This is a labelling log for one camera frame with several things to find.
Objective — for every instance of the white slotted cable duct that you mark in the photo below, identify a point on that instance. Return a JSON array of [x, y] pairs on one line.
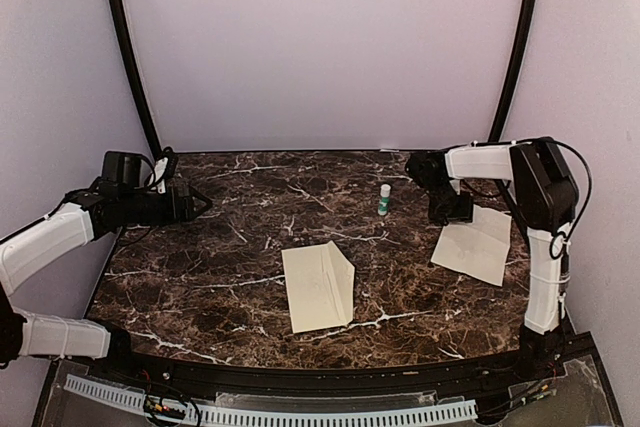
[[261, 410]]

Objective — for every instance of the black front table rail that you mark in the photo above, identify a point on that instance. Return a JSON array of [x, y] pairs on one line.
[[488, 376]]

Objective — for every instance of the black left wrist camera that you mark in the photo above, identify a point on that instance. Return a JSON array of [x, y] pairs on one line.
[[164, 170]]

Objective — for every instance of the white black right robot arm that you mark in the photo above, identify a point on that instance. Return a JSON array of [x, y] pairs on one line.
[[546, 196]]

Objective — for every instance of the black frame post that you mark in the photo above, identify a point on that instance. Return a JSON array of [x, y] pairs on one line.
[[123, 36], [513, 70]]

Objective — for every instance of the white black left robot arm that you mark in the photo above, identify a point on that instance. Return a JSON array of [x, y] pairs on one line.
[[130, 191]]

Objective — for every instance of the white spare paper sheet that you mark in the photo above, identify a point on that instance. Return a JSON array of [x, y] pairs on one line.
[[478, 249]]

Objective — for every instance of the black left frame post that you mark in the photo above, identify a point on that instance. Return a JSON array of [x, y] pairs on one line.
[[123, 36]]

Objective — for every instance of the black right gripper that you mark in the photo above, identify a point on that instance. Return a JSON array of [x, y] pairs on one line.
[[464, 213]]

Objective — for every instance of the black right frame post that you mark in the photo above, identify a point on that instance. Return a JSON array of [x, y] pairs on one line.
[[513, 70]]

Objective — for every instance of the green white glue stick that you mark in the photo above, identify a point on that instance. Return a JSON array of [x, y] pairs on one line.
[[383, 205]]

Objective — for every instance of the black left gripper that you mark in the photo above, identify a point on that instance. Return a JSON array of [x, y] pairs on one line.
[[186, 213]]

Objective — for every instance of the beige paper envelope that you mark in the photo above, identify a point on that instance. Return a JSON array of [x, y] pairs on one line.
[[319, 284]]

